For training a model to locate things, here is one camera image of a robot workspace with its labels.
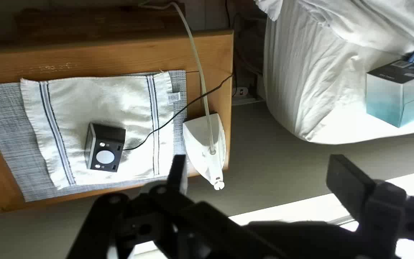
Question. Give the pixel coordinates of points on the white clothes iron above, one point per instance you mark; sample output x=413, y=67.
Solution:
x=200, y=138

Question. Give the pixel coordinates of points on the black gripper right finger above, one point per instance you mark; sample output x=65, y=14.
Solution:
x=351, y=181

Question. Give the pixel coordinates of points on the teal tissue box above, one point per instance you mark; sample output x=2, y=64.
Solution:
x=398, y=94

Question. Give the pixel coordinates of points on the wooden nightstand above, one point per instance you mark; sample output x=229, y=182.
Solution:
x=212, y=57

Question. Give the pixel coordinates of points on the black cube alarm clock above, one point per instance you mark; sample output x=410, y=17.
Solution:
x=104, y=148

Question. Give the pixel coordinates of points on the grey checked placemat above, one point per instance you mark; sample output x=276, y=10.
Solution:
x=6, y=123

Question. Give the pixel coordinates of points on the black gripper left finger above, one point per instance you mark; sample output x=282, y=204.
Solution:
x=178, y=172

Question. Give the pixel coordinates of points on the white wall outlet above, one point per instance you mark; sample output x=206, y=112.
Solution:
x=242, y=92

